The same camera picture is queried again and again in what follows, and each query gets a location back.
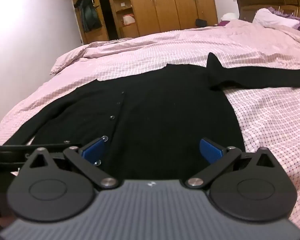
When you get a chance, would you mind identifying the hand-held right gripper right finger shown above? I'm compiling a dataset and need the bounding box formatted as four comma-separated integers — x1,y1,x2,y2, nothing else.
186,137,277,188

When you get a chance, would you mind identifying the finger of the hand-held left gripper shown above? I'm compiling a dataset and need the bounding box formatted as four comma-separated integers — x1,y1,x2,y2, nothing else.
0,143,82,172

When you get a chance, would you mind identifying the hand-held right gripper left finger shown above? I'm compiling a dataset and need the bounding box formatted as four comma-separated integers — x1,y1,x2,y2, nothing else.
22,135,118,189

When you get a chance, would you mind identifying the black button cardigan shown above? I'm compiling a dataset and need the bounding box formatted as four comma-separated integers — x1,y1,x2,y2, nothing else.
2,52,300,180

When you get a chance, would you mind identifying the pink checked blanket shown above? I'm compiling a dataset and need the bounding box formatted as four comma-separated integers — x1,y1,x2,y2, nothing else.
0,19,300,233

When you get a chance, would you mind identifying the dark hanging jacket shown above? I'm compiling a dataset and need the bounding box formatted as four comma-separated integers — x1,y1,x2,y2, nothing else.
74,0,102,32

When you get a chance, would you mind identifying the pale pink pillow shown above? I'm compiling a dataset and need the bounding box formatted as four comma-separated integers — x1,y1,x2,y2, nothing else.
252,8,300,30

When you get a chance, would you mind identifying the wooden wardrobe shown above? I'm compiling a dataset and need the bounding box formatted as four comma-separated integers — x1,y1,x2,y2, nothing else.
58,0,218,44

